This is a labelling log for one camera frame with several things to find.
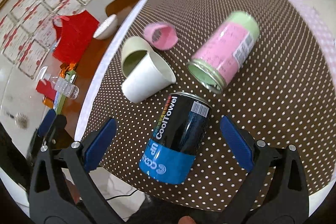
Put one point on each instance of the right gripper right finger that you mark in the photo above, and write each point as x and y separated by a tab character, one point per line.
275	189

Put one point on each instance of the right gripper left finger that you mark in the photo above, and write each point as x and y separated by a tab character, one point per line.
61	189

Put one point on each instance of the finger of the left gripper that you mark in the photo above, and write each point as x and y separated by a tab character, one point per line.
46	123

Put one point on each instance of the black blue CoolTowel can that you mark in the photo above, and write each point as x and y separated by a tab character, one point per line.
173	146

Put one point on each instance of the white paper cup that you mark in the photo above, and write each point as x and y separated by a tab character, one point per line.
151	75

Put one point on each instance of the cream paper cup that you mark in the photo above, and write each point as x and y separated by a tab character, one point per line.
133	51

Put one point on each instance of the clear plastic water bottle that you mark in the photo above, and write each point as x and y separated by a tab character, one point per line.
61	85

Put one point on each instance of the red gift bag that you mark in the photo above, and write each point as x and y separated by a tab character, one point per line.
74	33

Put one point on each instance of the white ceramic bowl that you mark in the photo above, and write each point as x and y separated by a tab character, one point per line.
107	28

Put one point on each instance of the brown wooden chair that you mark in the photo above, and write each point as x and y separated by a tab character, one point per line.
121	8

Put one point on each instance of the pink green transparent can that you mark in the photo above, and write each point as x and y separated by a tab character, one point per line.
218	60

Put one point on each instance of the brown polka dot tablecloth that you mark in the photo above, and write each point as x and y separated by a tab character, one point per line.
267	64

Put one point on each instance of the pink checkered tablecloth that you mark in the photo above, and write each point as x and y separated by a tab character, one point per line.
320	17

